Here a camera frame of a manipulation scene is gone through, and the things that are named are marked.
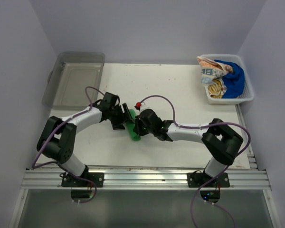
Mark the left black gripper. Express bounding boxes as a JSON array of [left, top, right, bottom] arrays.
[[109, 103, 134, 130]]

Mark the green microfiber towel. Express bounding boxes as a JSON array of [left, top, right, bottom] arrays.
[[126, 109, 141, 141]]

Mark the printed patterned towel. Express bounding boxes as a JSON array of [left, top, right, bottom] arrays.
[[197, 57, 234, 86]]

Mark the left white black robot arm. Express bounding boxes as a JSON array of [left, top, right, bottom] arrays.
[[37, 92, 135, 187]]

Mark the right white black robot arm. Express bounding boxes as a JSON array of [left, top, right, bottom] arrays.
[[112, 106, 243, 187]]

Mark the clear grey plastic bin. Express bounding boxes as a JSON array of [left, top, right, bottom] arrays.
[[42, 51, 105, 111]]

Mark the yellow striped cloth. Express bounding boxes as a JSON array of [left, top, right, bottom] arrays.
[[208, 78, 227, 99]]

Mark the blue cloth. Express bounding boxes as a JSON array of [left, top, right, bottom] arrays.
[[214, 59, 245, 99]]

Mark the white perforated plastic basket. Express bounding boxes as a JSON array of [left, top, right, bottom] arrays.
[[200, 54, 254, 105]]

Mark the aluminium mounting rail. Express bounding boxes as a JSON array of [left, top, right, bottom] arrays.
[[21, 166, 271, 190]]

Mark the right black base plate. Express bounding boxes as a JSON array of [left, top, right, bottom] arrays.
[[187, 171, 230, 188]]

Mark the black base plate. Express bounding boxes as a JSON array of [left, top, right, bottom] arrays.
[[187, 171, 230, 188], [59, 172, 105, 188]]

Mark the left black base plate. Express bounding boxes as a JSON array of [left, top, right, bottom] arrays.
[[59, 172, 105, 188]]

